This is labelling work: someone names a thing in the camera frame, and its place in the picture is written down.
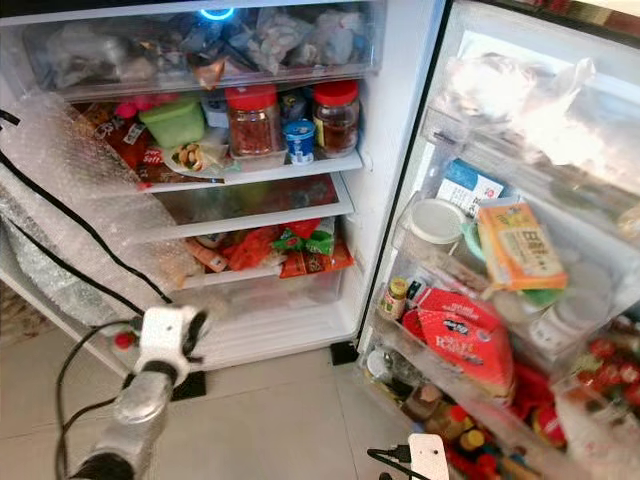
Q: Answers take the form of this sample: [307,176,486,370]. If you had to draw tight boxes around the small plate with food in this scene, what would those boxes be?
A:
[165,140,226,179]

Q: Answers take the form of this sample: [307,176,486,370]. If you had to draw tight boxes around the red green snack packs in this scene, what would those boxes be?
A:
[210,218,356,279]

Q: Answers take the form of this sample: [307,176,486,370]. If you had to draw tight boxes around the orange food box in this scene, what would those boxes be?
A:
[475,200,569,293]

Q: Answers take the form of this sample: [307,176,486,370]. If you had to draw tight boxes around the green plastic container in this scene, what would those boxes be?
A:
[138,95,206,149]

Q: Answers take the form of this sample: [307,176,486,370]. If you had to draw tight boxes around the clear shelf drawer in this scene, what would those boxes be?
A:
[130,173,358,246]

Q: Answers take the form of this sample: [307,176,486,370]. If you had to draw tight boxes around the blue white small cup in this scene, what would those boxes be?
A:
[283,118,316,165]

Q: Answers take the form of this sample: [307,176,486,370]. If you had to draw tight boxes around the red-lid glass jar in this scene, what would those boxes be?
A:
[225,84,281,159]
[310,80,361,158]

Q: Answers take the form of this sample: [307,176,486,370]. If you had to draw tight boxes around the clear fridge drawer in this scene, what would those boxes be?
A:
[15,3,386,101]

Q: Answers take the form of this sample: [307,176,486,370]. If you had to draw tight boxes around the fridge door with shelves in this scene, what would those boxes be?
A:
[355,0,640,480]

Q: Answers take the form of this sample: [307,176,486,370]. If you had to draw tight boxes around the small yellow-cap bottle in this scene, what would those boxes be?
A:
[378,277,409,321]

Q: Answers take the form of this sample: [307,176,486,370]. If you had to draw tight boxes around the red printed package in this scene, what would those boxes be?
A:
[400,287,516,401]

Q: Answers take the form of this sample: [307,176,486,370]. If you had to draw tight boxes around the blue white carton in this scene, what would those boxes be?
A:
[438,158,506,216]

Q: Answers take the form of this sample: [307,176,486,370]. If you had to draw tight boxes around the white-lid jar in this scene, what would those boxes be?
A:
[400,198,466,256]

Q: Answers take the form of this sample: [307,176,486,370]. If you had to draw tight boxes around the clear bubble wrap sheet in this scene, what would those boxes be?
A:
[0,92,206,321]

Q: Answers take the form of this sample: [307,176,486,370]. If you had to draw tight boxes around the beige patterned rug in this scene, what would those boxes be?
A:
[0,285,51,346]

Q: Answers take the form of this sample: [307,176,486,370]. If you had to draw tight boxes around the clear plastic bag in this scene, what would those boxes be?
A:
[440,50,640,161]

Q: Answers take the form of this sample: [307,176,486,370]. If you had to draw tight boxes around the red sauce packets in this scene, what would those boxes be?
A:
[85,100,221,186]

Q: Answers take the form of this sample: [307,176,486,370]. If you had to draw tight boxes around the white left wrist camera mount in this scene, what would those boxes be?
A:
[137,305,209,386]

